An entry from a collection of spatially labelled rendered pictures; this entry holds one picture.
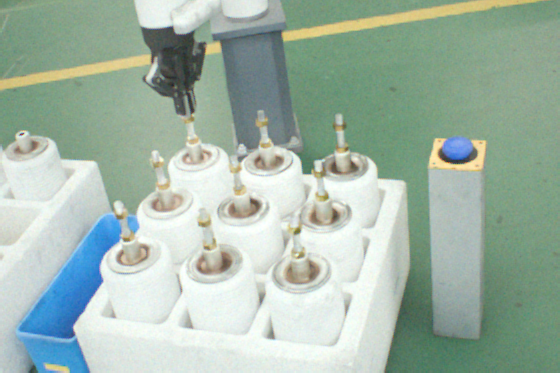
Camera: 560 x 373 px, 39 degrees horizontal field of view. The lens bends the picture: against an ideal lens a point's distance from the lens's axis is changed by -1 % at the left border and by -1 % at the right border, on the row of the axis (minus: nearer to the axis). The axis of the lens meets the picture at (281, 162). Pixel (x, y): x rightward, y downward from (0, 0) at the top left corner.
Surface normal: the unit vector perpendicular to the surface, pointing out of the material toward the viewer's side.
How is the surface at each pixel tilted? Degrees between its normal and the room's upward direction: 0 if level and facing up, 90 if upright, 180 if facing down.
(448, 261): 90
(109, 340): 90
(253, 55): 90
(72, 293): 88
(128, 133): 0
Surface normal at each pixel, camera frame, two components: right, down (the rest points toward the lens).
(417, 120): -0.13, -0.83
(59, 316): 0.94, 0.03
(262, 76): 0.11, 0.53
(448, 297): -0.29, 0.55
